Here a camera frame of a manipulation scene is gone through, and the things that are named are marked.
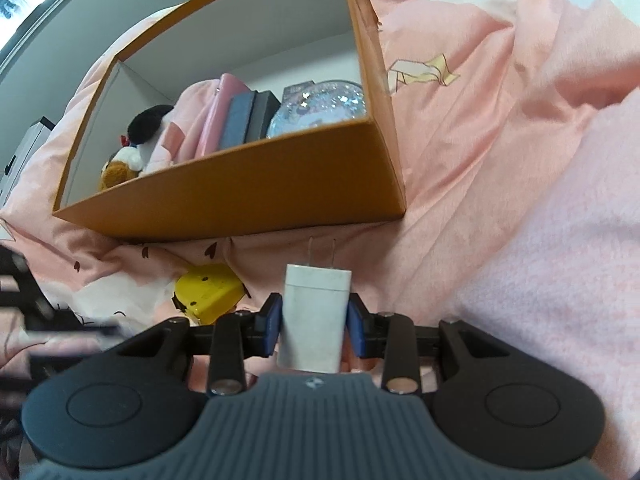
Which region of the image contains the small gold-printed gift box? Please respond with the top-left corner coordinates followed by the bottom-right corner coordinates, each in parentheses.
top-left (219, 91), bottom-right (256, 151)

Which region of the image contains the yellow plastic toy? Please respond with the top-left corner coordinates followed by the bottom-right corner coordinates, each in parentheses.
top-left (172, 262), bottom-right (247, 325)

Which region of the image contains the white plug charger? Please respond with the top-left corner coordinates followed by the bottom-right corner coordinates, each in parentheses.
top-left (277, 236), bottom-right (353, 375)

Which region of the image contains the brown white dog plush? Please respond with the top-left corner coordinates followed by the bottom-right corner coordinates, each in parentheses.
top-left (99, 104), bottom-right (176, 193)

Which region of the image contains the pink fabric pouch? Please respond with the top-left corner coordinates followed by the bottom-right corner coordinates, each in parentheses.
top-left (150, 80), bottom-right (223, 168)

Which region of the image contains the white bedside cabinet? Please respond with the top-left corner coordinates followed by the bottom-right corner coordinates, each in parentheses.
top-left (0, 116), bottom-right (56, 206)

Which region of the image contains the orange cardboard box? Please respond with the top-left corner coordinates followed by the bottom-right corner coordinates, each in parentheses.
top-left (51, 0), bottom-right (408, 241)

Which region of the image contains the pink rectangular case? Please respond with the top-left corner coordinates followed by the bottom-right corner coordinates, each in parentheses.
top-left (195, 72), bottom-right (251, 158)

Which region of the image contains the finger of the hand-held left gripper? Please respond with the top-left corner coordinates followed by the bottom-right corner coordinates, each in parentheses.
top-left (30, 342), bottom-right (108, 383)
top-left (25, 310), bottom-right (123, 343)

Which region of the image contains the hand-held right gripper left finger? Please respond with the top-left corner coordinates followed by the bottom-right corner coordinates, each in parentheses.
top-left (117, 292), bottom-right (282, 396)

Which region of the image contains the pink fleece cloth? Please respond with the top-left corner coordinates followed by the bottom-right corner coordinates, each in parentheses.
top-left (440, 92), bottom-right (640, 480)

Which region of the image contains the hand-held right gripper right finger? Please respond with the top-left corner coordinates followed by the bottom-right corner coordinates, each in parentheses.
top-left (348, 294), bottom-right (516, 395)

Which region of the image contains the round glitter compact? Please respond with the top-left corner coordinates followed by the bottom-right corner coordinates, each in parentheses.
top-left (266, 80), bottom-right (371, 140)

